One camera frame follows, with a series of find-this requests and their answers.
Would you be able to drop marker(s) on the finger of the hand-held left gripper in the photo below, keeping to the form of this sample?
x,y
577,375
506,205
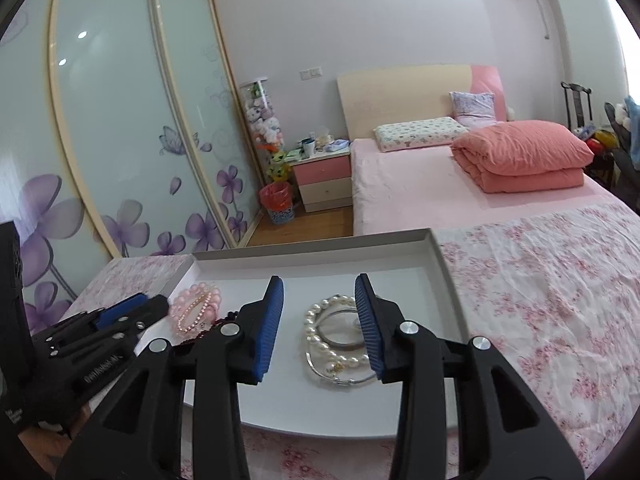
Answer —
x,y
142,322
122,309

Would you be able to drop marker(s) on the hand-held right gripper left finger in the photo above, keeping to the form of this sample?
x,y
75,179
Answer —
x,y
267,330

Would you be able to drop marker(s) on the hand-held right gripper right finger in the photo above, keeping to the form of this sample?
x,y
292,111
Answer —
x,y
370,330

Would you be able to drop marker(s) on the dark red bead strand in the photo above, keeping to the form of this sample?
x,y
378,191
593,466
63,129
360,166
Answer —
x,y
222,319

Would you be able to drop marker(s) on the white pearl earring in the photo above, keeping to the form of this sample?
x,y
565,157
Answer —
x,y
334,367

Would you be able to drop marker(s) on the thin silver bangle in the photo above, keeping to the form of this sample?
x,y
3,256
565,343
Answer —
x,y
340,383

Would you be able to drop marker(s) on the grey shallow tray box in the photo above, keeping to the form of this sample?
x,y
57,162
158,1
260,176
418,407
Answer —
x,y
310,270

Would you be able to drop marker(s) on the person's left forearm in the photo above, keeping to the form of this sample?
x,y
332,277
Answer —
x,y
45,455

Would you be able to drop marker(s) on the grey metal cuff bangle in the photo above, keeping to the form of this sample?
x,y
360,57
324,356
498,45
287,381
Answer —
x,y
340,346

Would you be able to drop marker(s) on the red trash basket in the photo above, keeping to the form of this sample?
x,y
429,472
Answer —
x,y
276,202

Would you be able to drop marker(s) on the pink bed with headboard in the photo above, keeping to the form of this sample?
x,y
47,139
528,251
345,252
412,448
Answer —
x,y
400,185

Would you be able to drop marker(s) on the pink and cream nightstand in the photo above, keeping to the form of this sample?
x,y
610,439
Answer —
x,y
320,180

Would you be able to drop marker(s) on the pink floral bed sheet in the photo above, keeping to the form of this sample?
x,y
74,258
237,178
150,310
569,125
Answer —
x,y
525,285

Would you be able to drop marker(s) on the floral glass sliding wardrobe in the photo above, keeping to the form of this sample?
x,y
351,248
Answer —
x,y
110,135

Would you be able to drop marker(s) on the blue packet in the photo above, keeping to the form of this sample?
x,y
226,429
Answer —
x,y
336,146

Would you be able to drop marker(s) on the white cup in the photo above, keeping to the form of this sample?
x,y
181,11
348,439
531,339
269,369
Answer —
x,y
308,147

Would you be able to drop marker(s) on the white floral pillow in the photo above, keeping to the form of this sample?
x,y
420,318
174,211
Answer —
x,y
420,134

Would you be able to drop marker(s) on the clear tube of plush toys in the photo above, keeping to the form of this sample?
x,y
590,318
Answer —
x,y
262,120

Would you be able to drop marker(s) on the folded coral quilt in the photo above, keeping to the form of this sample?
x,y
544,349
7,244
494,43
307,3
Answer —
x,y
520,155

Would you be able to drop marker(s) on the purple patterned pillow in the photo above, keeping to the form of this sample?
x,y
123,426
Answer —
x,y
472,107

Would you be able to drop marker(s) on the colourful toys pile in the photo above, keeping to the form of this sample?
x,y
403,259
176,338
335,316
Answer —
x,y
595,140

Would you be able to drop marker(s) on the black office chair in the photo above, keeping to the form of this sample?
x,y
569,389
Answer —
x,y
622,170

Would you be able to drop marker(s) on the black wooden chair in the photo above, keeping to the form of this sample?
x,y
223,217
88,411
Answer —
x,y
575,105

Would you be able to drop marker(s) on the blue plush cloth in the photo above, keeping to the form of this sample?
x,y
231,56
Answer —
x,y
632,130

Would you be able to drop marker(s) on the air conditioner pipe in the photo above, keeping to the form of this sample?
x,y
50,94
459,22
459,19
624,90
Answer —
x,y
545,7

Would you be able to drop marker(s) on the white wall socket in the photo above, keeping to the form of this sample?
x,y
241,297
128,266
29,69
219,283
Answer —
x,y
310,72

